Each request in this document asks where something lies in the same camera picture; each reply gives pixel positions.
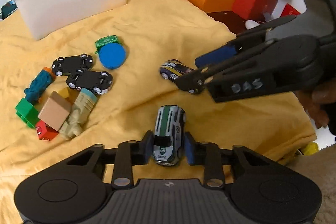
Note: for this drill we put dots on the beige toy figure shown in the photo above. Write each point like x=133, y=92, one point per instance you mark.
x=80, y=111

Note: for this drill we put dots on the person right hand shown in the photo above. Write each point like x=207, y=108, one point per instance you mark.
x=312, y=102

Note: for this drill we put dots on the yellow cloth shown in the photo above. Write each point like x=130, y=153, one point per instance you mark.
x=153, y=32

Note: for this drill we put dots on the blue round disc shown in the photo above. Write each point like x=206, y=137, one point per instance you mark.
x=112, y=55

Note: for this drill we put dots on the navy yellow toy car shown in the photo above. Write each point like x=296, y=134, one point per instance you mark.
x=173, y=69

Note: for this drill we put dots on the yellow brick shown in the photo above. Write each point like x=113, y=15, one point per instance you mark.
x=310, y=149

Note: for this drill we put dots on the white green race car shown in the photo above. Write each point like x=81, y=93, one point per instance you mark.
x=169, y=135

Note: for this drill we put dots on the teal toy train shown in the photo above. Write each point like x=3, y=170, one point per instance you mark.
x=38, y=86

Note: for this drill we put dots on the green square brick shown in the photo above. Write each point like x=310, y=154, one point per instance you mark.
x=27, y=113

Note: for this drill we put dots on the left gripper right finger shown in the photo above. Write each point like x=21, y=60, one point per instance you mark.
x=208, y=155

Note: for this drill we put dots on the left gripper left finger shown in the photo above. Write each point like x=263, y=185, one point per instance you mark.
x=129, y=154

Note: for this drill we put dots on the red small cube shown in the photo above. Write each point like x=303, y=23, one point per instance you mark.
x=45, y=132

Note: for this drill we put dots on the tan wooden block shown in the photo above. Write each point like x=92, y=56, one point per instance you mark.
x=55, y=111

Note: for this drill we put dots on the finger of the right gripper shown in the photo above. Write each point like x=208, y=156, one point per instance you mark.
x=216, y=56
x=194, y=80

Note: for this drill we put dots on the red box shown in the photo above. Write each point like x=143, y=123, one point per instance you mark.
x=254, y=9

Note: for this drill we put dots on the black silver toy car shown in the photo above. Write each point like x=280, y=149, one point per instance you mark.
x=97, y=82

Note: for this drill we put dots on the green toy base plate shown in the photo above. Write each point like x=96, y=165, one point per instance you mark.
x=105, y=41

